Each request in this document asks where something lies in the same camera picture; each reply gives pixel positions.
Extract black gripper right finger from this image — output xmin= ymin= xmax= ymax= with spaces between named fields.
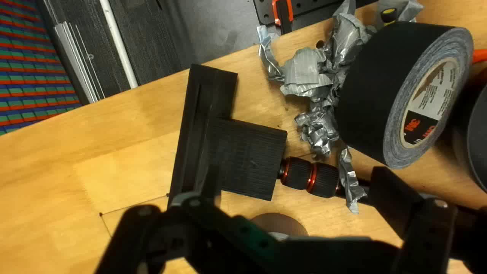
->
xmin=302 ymin=166 xmax=459 ymax=274

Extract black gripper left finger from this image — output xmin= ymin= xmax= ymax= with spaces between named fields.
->
xmin=94 ymin=193 xmax=278 ymax=274

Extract grey tape roll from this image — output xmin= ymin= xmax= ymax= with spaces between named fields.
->
xmin=449 ymin=74 xmax=487 ymax=195

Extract black flat plate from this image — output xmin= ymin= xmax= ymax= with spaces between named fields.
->
xmin=167 ymin=62 xmax=289 ymax=204

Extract black tripod pole orange rings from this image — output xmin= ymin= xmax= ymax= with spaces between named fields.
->
xmin=275 ymin=155 xmax=374 ymax=201

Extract black tape roll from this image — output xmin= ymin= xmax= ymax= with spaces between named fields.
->
xmin=334 ymin=20 xmax=474 ymax=170

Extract grey ribbed panel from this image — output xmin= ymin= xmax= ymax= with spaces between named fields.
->
xmin=48 ymin=20 xmax=106 ymax=103

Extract white pole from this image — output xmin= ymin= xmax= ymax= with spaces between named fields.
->
xmin=97 ymin=0 xmax=140 ymax=91

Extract orange cable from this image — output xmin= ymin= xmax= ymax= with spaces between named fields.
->
xmin=470 ymin=45 xmax=487 ymax=65

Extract crumpled grey duct tape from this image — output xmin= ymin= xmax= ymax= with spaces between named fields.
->
xmin=255 ymin=0 xmax=424 ymax=214

